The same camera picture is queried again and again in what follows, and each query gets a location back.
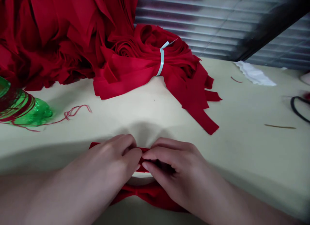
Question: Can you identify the person's right hand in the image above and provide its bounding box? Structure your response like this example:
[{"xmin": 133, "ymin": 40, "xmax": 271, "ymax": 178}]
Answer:
[{"xmin": 141, "ymin": 137, "xmax": 224, "ymax": 213}]

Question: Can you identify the pile of red fabric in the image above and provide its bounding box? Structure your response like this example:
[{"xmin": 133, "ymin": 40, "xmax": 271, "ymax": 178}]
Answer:
[{"xmin": 0, "ymin": 0, "xmax": 140, "ymax": 91}]

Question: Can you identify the light blue tie band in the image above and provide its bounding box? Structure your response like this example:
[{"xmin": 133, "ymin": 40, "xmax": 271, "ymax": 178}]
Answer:
[{"xmin": 155, "ymin": 39, "xmax": 179, "ymax": 77}]

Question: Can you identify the person's left hand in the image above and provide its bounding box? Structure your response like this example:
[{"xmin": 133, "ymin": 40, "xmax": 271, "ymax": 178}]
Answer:
[{"xmin": 69, "ymin": 134, "xmax": 144, "ymax": 204}]

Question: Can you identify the red fabric strip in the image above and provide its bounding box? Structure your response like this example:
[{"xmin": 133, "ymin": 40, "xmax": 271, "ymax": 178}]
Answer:
[{"xmin": 89, "ymin": 142, "xmax": 158, "ymax": 174}]

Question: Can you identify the white cloth scrap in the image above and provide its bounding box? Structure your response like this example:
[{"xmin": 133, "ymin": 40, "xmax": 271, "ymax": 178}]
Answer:
[{"xmin": 233, "ymin": 60, "xmax": 277, "ymax": 87}]

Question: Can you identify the green plastic bottle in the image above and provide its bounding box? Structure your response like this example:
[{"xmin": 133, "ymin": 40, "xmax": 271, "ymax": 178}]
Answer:
[{"xmin": 0, "ymin": 76, "xmax": 53, "ymax": 126}]

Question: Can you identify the corrugated metal shutter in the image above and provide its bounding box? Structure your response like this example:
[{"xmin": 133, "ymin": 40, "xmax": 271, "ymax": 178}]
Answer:
[{"xmin": 132, "ymin": 0, "xmax": 310, "ymax": 71}]

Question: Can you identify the red fabric bow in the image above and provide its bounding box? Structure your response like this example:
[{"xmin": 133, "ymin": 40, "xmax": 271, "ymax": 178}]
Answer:
[{"xmin": 109, "ymin": 181, "xmax": 191, "ymax": 214}]

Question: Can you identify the brown thread piece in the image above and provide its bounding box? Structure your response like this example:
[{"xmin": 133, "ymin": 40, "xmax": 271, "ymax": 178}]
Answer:
[{"xmin": 264, "ymin": 124, "xmax": 297, "ymax": 129}]

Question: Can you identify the tied bundle of red strips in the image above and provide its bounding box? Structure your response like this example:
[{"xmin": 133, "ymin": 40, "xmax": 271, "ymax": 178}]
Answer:
[{"xmin": 93, "ymin": 24, "xmax": 223, "ymax": 135}]

